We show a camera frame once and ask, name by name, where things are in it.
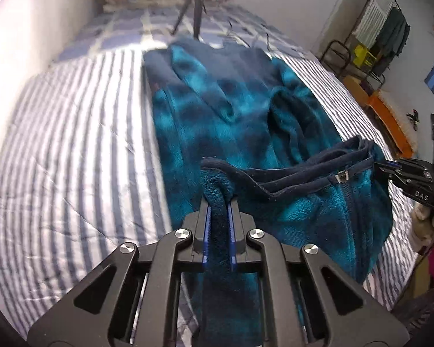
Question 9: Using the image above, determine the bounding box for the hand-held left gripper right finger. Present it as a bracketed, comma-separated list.
[226, 200, 409, 347]

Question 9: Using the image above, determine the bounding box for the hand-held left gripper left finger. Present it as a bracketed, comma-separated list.
[27, 200, 212, 347]

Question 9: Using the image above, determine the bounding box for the teal plaid fleece jacket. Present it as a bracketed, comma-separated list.
[143, 36, 395, 347]

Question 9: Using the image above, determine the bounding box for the black clothes rack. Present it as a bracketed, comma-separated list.
[320, 0, 411, 87]

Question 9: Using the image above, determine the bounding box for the person's right hand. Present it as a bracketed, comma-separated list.
[410, 204, 434, 255]

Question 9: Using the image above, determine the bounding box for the orange bench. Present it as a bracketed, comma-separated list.
[367, 92, 416, 156]

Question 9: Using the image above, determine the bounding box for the dark hanging coat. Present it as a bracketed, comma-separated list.
[391, 16, 411, 75]

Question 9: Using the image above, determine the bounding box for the person's grey striped clothing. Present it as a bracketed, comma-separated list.
[391, 289, 434, 333]

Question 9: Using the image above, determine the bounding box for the dark green hanging jacket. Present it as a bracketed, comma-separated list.
[376, 7, 402, 56]

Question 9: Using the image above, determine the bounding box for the white striped towel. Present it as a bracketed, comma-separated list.
[354, 0, 393, 44]

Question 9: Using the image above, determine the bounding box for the blue white striped blanket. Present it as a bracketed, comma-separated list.
[0, 45, 420, 337]

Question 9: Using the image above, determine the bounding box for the black mini tripod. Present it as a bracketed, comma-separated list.
[172, 0, 208, 40]

